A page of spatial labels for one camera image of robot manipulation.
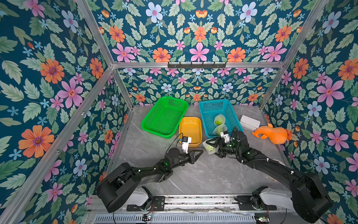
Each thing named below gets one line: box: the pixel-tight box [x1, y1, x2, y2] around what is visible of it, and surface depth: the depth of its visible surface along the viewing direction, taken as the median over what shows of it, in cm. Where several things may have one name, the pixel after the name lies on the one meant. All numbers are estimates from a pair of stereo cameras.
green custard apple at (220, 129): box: [215, 125, 226, 136], surface depth 98 cm
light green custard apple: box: [214, 119, 224, 126], surface depth 103 cm
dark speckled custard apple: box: [202, 140, 220, 155], surface depth 76 cm
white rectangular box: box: [239, 114, 261, 132], surface depth 107 cm
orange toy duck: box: [251, 123, 288, 145], surface depth 98 cm
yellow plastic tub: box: [179, 116, 203, 148], surface depth 104 cm
